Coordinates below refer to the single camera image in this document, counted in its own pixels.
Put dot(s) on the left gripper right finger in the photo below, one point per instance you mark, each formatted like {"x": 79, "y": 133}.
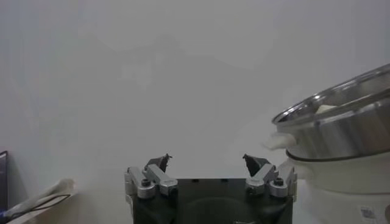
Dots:
{"x": 263, "y": 178}

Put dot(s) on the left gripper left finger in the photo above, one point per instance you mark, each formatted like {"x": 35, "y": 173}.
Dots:
{"x": 158, "y": 178}

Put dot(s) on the dark flat panel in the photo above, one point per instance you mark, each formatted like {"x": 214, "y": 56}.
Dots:
{"x": 3, "y": 182}

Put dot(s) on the perforated stainless steel steamer basket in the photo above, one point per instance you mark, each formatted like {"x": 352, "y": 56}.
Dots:
{"x": 344, "y": 134}

